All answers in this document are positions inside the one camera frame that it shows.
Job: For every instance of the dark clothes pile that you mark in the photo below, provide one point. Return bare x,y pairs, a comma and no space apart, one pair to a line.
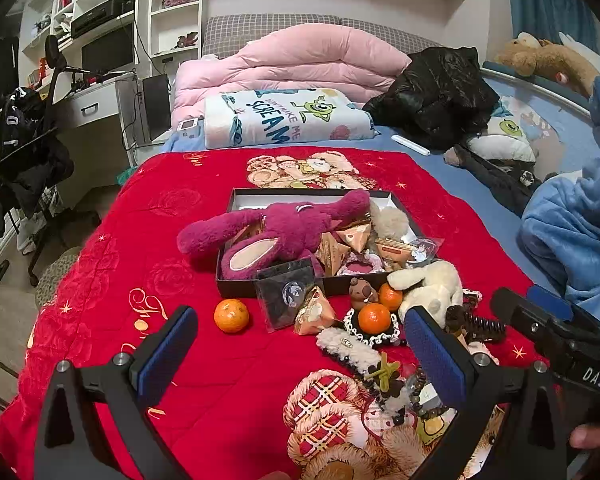
500,180

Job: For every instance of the small orange tangerine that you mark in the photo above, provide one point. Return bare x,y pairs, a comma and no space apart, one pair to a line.
374,319
391,297
231,316

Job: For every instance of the beige fluffy hair clip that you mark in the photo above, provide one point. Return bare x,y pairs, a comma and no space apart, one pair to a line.
390,220

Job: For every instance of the pink duvet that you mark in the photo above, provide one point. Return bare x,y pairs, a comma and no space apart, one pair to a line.
300,60

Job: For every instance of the red printed blanket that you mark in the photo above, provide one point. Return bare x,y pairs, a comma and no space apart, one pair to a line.
145,240

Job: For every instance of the square foil badge packet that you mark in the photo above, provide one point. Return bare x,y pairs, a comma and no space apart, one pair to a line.
285,295

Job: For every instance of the hanging black garment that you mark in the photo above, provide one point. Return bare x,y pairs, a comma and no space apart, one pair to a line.
2,75

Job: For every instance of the brown capybara figurine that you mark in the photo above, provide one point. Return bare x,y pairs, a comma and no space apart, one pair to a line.
362,292

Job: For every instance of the white plush dog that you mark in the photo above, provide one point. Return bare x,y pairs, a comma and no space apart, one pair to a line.
430,285

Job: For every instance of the black shallow box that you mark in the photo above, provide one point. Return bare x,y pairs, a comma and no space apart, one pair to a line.
235,287

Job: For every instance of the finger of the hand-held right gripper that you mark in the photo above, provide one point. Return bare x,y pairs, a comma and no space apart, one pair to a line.
547,296
525,317

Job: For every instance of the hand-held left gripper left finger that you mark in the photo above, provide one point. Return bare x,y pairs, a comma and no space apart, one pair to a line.
162,360

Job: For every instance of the computer monitor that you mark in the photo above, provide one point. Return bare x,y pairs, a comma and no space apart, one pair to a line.
107,50

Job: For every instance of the cream triangular snack packet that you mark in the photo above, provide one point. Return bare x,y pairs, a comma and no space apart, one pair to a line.
356,236

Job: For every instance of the clear badge packet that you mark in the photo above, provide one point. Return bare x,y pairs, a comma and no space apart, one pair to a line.
426,250

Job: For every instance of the olive bow hair clip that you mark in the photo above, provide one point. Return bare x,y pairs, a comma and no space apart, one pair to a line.
382,372

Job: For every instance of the black puffer jacket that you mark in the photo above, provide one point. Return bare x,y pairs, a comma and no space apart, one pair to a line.
435,95

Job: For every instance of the person's right hand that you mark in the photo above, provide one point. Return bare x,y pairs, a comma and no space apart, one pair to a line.
592,436

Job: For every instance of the white cartoon printed blanket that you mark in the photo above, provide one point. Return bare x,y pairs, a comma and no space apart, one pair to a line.
280,115

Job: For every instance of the brown teddy bear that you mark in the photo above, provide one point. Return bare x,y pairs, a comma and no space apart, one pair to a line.
545,62

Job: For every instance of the grey checked headboard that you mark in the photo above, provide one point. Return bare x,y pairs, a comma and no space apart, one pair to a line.
260,32

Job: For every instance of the white bookshelf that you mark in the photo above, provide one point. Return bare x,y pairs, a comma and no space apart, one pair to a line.
145,15

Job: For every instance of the brown flat snack packet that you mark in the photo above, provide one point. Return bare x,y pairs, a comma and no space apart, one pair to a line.
395,251

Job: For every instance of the black office chair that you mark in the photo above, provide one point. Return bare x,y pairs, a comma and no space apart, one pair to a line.
55,70

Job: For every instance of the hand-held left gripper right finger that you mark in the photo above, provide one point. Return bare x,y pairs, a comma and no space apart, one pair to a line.
437,360

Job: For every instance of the black white scrunchie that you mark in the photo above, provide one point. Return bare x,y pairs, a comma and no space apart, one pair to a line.
352,332

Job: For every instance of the purple white scrunchie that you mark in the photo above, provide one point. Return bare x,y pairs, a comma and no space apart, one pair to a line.
362,265

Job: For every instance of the white cartoon pillow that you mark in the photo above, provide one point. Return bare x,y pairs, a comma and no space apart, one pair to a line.
505,135

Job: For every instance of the white slim remote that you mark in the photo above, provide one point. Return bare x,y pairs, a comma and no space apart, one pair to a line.
412,145

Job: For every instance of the person's blue fleece clothing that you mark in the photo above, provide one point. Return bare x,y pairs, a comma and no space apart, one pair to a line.
570,230

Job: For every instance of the black printer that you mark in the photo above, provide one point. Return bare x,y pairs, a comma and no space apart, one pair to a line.
102,17

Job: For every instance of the black computer tower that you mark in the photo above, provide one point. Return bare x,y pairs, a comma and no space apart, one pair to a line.
156,107

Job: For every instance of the white fluffy hair clip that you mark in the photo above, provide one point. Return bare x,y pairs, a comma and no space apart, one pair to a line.
347,347

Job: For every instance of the blue curtain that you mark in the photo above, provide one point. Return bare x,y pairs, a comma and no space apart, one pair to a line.
535,0

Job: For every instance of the small dark figurine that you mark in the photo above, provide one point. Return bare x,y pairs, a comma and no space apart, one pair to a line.
187,40

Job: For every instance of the yellow cartoon card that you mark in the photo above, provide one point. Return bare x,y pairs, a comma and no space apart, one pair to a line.
435,426

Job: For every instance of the magenta plush toy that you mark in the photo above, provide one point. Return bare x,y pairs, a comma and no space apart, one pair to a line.
290,225

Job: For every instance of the leopard print cushion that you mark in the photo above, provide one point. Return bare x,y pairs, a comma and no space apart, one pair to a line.
55,277

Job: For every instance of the small white pink device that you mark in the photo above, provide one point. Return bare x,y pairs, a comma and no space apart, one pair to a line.
190,127

